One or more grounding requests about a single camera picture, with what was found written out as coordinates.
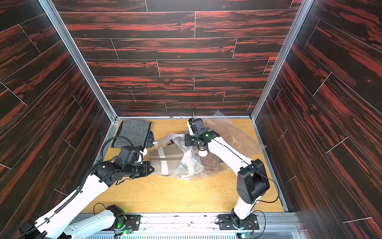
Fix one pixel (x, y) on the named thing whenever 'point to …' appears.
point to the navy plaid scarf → (150, 140)
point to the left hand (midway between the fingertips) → (155, 169)
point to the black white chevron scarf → (137, 131)
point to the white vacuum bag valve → (203, 153)
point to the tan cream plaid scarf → (173, 160)
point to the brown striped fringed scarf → (211, 162)
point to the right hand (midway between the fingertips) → (190, 137)
